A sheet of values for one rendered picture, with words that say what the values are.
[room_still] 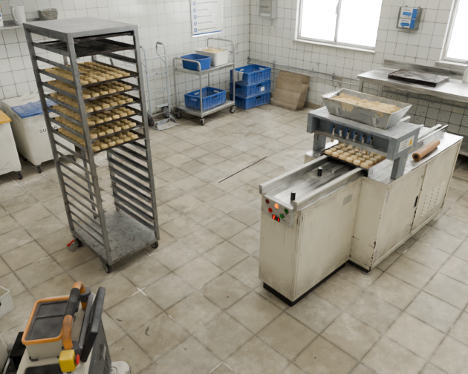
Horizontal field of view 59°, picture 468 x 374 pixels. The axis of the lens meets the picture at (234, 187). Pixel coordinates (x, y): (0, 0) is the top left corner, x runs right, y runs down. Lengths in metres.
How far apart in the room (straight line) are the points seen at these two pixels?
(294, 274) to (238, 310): 0.50
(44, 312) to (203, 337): 1.27
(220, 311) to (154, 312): 0.46
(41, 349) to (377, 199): 2.27
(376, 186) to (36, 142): 3.70
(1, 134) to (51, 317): 3.35
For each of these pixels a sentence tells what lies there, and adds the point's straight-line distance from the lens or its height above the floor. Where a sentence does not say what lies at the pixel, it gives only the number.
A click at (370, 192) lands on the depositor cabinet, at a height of 0.73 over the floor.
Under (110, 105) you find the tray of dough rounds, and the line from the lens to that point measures 3.00.
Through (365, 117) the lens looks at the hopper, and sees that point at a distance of 3.03.
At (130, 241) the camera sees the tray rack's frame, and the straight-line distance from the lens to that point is 3.56.
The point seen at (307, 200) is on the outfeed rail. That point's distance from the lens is 2.62.
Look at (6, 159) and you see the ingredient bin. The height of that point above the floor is 0.28.
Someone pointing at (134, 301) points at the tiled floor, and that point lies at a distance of 3.22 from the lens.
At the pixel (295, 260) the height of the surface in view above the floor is 0.45.
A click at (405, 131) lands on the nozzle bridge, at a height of 1.18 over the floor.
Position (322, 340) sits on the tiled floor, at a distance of 2.95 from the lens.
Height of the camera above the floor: 2.19
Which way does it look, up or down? 29 degrees down
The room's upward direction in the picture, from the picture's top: straight up
